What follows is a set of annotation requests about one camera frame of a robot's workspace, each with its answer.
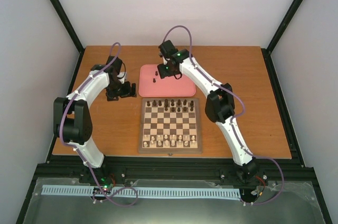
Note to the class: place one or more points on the wooden chessboard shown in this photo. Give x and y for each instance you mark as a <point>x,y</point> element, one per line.
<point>156,121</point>

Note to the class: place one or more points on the light king chess piece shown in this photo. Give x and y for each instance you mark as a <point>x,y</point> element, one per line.
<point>173,140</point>

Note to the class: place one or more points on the black aluminium frame rail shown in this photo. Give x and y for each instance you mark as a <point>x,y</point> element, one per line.
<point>221,171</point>

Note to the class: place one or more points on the light blue cable duct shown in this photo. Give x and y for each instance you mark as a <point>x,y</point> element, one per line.
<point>143,192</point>

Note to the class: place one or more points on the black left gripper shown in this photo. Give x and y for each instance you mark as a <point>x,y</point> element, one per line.
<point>127,93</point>

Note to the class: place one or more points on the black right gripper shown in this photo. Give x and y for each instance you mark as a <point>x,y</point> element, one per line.
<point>162,74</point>

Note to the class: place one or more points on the pink plastic tray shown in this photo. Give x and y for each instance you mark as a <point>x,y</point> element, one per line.
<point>167,87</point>

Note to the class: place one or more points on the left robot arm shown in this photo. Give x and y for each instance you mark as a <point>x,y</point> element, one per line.
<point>72,122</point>

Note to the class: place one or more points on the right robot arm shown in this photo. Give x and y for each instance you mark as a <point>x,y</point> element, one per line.
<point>219,107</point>

